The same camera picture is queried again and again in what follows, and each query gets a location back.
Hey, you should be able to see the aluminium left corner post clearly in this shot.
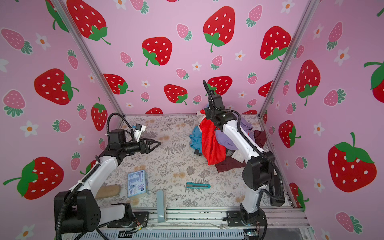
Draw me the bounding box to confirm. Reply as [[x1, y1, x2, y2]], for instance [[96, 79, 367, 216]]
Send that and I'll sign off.
[[52, 0, 125, 115]]

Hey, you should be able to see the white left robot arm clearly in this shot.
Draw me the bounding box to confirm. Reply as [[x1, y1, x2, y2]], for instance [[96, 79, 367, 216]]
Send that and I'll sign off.
[[54, 125, 161, 240]]

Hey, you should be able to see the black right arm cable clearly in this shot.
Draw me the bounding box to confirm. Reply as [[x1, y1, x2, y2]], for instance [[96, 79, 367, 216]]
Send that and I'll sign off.
[[202, 79, 285, 202]]

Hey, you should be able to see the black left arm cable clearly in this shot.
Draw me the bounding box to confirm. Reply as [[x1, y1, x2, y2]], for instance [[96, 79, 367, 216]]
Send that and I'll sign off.
[[55, 112, 135, 240]]

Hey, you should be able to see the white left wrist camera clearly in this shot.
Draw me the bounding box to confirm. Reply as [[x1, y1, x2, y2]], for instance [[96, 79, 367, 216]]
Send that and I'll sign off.
[[132, 124, 146, 142]]

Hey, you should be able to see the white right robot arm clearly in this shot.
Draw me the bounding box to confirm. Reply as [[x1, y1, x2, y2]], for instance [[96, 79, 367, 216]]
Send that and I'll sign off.
[[205, 91, 284, 226]]

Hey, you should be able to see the aluminium corner frame post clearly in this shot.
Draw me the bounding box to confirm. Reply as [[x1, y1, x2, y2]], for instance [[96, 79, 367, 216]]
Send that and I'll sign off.
[[259, 0, 320, 119]]

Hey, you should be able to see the blue white packet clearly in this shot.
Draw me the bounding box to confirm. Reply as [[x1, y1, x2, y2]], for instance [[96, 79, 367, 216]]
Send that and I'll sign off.
[[127, 170, 149, 199]]

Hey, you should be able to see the bright red cloth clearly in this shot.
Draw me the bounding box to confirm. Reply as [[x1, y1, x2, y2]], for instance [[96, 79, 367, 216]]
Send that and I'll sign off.
[[199, 118, 226, 165]]

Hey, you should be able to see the tan sponge block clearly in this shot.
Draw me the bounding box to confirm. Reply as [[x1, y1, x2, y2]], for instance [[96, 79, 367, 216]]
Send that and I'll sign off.
[[95, 185, 121, 200]]

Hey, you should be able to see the teal blue cloth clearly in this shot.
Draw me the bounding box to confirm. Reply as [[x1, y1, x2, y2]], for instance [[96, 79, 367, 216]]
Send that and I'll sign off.
[[190, 126, 203, 156]]

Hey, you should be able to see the light blue rectangular bar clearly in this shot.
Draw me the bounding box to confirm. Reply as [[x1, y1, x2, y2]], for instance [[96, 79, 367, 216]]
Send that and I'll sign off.
[[157, 190, 167, 223]]

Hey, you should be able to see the teal utility knife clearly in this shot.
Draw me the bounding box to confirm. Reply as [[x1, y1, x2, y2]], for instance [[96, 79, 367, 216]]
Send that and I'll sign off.
[[186, 182, 211, 189]]

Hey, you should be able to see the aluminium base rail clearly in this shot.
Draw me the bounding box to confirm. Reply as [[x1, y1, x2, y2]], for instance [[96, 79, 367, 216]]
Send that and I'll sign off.
[[71, 206, 313, 240]]

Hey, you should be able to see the lavender purple cloth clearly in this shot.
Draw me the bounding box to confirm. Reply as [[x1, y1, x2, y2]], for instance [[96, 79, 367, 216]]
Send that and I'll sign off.
[[215, 118, 254, 150]]

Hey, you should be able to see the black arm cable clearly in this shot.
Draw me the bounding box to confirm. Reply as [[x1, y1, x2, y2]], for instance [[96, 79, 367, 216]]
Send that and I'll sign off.
[[202, 79, 285, 202], [55, 112, 135, 240]]

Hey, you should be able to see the dark maroon cloth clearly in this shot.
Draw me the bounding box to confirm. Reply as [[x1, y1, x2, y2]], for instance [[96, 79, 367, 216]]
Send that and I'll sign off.
[[215, 130, 267, 173]]

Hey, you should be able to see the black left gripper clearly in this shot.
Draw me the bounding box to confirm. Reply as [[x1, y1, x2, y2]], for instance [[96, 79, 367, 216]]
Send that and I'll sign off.
[[121, 137, 160, 157]]

